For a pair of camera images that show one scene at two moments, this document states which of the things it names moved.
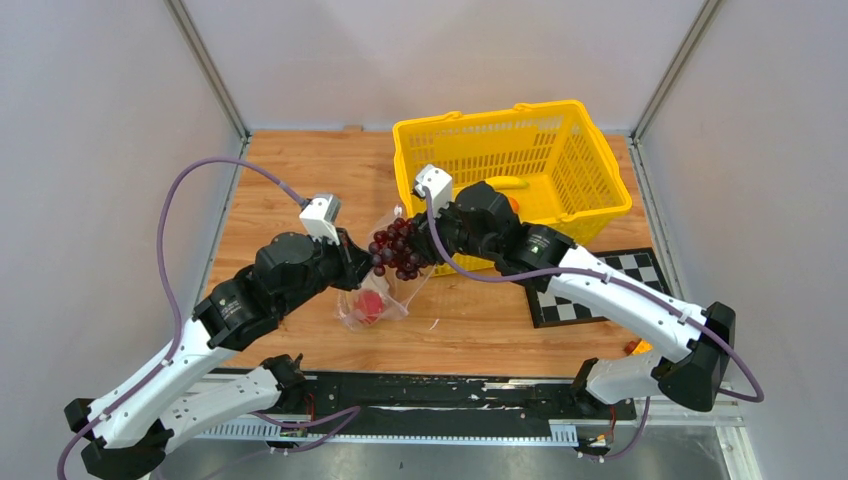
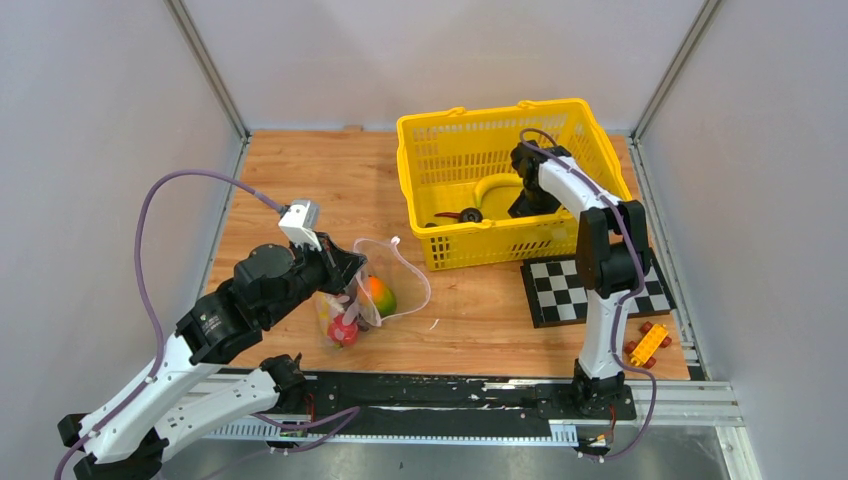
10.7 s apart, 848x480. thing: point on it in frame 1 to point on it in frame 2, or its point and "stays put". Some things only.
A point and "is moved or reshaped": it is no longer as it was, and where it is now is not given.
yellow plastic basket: [549, 161] stays put
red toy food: [368, 306] to [340, 333]
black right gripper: [424, 239] to [522, 208]
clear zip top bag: [379, 298] is moved or reshaped
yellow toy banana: [507, 182] stays put
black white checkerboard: [548, 308] stays put
